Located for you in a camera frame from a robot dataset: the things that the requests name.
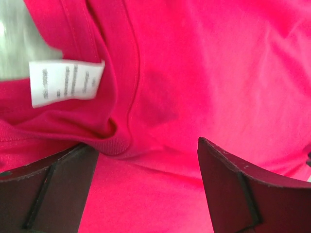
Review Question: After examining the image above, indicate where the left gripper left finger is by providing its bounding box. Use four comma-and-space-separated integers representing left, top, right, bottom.
0, 144, 99, 233

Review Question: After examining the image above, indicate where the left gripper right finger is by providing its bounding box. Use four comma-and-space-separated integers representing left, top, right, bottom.
197, 137, 311, 233

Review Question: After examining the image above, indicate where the pink red t-shirt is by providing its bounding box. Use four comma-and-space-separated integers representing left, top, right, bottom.
0, 0, 311, 233

